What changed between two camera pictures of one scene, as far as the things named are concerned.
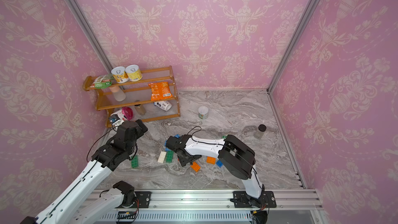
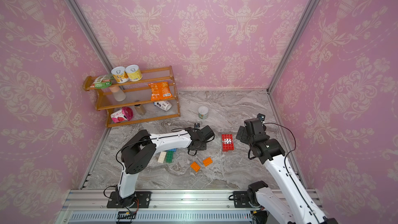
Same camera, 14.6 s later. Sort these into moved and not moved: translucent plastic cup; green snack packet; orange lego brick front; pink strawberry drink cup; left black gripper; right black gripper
Moved: right black gripper; left black gripper
Not moved: orange lego brick front; green snack packet; translucent plastic cup; pink strawberry drink cup
